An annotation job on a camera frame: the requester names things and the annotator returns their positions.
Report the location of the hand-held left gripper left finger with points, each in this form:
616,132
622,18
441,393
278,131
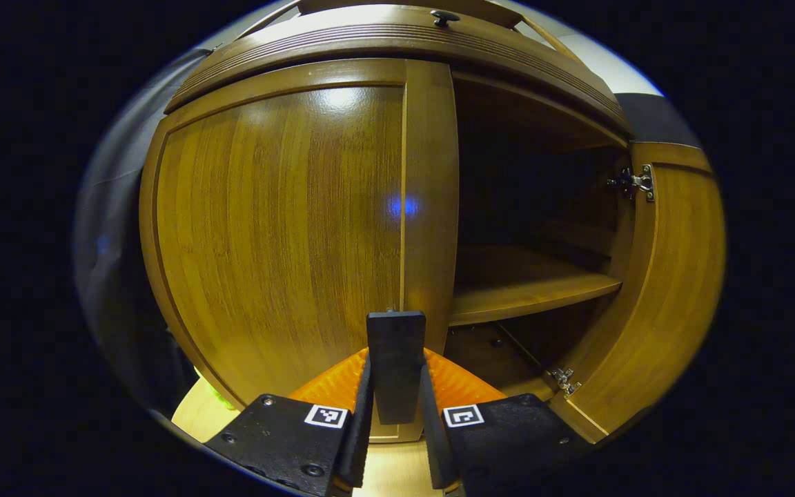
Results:
294,435

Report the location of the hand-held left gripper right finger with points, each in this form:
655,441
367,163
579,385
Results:
501,435

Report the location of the wooden shoe cabinet door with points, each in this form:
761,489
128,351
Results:
673,276
280,228

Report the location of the wooden double-door shoe cabinet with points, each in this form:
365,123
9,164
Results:
535,117

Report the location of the metal door hinge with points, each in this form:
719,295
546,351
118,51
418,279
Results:
639,183
564,379

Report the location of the wooden cabinet drawer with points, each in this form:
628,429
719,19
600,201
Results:
384,38

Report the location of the wooden inner shelf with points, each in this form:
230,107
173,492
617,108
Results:
515,290

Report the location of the black round drawer knob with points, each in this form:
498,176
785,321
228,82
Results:
444,17

